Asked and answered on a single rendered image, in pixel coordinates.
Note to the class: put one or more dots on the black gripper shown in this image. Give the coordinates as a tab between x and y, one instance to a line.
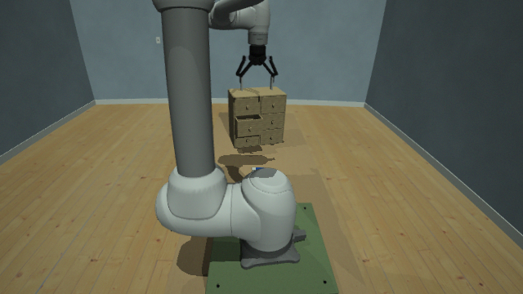
257	59

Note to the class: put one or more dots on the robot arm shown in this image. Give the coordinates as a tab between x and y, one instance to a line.
199	202

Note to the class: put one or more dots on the dark brown wooden chest of drawers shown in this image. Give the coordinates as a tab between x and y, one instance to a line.
251	92

